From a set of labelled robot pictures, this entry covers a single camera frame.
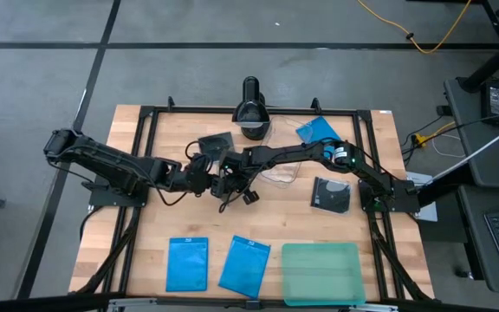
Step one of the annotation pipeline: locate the black cable bundle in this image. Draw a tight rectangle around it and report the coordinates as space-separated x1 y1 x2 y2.
75 203 149 296
368 211 432 302

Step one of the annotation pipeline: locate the black stand leg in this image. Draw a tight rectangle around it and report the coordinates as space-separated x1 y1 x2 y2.
456 0 499 93

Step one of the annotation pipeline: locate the black metal table frame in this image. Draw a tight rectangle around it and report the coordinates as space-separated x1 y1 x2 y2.
69 95 437 304

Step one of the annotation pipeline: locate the clear plastic bin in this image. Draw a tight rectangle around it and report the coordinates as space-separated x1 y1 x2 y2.
258 114 309 191

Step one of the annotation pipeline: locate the green translucent plastic bin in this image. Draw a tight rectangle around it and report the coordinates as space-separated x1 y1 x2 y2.
281 241 366 308

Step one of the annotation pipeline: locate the black power adapter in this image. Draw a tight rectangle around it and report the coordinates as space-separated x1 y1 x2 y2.
482 81 499 129

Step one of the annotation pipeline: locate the yellow floor cable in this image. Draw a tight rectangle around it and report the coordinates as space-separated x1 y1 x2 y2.
356 0 471 55

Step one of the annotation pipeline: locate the dark grey side table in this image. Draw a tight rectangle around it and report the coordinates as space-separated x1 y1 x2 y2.
443 76 499 296

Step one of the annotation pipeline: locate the white rod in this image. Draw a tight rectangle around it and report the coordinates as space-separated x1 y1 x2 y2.
440 116 499 175

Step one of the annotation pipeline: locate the blue disc case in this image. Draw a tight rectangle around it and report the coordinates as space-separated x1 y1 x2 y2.
217 235 272 300
165 236 210 293
295 115 342 159

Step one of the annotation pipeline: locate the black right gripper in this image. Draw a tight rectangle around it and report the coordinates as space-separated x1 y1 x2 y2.
218 149 260 205

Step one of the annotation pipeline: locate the black crossbeam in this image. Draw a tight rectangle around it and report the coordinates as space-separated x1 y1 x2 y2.
0 290 499 312

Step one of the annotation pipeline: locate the yellow plug cord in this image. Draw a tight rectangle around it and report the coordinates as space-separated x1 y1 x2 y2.
412 120 457 147

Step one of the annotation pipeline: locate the silver aluminium bracket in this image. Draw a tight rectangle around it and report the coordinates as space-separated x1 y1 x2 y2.
347 302 400 312
107 297 159 312

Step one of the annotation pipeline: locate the clear black jewel case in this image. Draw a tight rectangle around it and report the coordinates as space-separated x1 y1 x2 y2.
197 132 236 165
310 176 353 216

